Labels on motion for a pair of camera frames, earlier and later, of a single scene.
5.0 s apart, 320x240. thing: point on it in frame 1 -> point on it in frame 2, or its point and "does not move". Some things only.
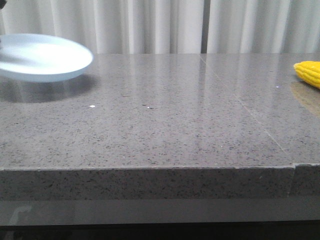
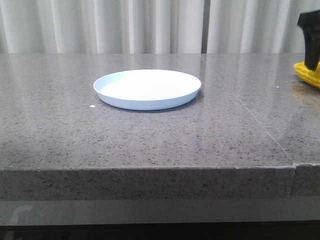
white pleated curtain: [171, 26] does not move
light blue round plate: [41, 58] -> [147, 89]
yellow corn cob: [309, 71] does not move
